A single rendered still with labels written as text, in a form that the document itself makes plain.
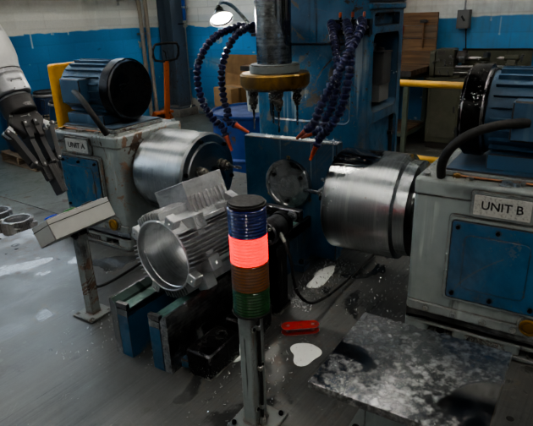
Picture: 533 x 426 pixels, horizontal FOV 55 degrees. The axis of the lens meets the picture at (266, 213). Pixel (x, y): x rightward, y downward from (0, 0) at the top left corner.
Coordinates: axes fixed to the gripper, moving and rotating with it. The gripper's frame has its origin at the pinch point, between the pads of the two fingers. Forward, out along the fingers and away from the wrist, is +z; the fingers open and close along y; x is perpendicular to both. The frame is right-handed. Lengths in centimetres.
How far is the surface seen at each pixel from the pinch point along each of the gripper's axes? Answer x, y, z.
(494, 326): -68, 30, 68
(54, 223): -3.5, -7.5, 9.8
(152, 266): -14.2, 2.2, 27.6
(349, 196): -50, 32, 33
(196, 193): -28.1, 10.6, 17.5
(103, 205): -3.5, 5.9, 10.1
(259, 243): -57, -12, 29
